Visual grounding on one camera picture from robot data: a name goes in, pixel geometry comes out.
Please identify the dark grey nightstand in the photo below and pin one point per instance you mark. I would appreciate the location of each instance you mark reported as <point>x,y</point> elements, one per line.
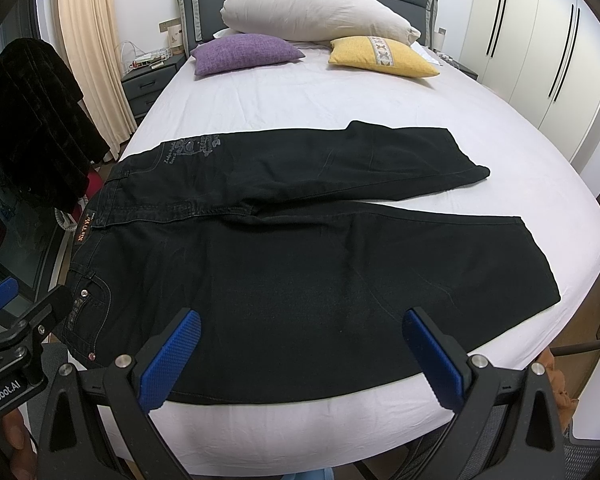
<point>142,86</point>

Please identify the white wardrobe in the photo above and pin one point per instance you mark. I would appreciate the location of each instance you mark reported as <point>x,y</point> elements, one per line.
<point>542,57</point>

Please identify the purple cushion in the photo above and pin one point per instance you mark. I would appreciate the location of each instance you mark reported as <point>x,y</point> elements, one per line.
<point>240,51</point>

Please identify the large white pillow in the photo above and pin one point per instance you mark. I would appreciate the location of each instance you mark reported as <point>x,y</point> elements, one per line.
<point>317,20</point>

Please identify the yellow cushion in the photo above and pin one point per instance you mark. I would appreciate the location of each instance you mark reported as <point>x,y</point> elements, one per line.
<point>380,55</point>

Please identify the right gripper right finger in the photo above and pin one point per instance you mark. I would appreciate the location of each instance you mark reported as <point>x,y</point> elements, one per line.
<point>505,423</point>

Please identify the black denim pants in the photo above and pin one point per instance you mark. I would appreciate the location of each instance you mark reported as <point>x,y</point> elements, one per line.
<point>293,248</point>

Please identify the left hand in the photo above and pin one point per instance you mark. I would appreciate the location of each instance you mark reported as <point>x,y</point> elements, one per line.
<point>23,460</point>

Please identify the black hanging clothes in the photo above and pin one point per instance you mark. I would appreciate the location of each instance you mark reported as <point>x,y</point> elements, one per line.
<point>47,142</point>

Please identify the white bed mattress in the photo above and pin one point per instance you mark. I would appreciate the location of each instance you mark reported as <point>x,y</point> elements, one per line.
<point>529,179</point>

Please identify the beige curtain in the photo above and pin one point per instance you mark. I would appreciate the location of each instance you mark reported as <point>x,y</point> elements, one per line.
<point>89,32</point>

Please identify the orange cloth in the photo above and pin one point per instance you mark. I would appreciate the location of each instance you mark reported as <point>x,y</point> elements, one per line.
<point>566,405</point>

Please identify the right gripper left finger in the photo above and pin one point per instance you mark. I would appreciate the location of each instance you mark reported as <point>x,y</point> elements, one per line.
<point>74,443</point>

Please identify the right nightstand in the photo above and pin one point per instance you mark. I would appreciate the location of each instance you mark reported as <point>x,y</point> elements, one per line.
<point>459,66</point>

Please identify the white item on nightstand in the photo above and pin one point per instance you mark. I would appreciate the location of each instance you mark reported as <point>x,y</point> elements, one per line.
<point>175,39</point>

